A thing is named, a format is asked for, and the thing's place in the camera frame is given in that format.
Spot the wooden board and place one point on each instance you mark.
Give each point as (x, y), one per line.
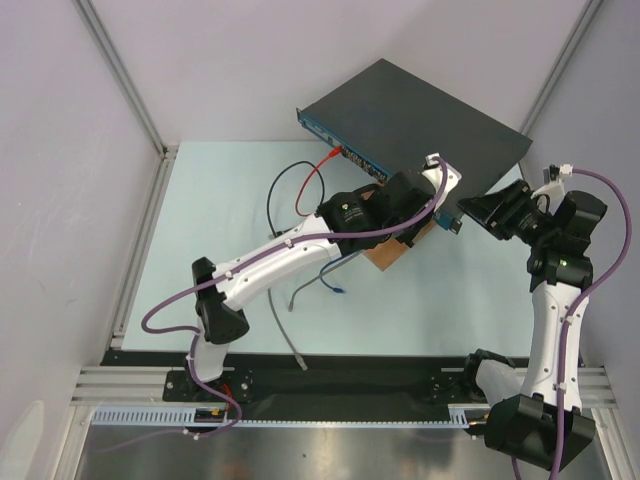
(387, 253)

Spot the black blue network switch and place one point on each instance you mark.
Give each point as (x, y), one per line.
(387, 120)

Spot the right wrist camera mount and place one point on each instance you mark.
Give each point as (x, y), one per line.
(554, 178)

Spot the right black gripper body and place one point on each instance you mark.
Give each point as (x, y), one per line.
(503, 214)

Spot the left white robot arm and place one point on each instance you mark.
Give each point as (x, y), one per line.
(346, 223)

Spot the right aluminium frame post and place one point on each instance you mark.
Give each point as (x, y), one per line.
(586, 18)

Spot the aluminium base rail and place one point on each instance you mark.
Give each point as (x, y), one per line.
(119, 386)

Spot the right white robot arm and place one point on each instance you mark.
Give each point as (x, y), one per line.
(538, 419)

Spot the aluminium frame post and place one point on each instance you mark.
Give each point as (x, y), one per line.
(586, 18)
(116, 66)

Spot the white slotted cable duct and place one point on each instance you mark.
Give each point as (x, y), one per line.
(190, 417)

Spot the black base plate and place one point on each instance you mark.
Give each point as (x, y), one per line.
(329, 388)

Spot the left aluminium frame post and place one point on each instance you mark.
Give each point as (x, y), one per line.
(116, 66)

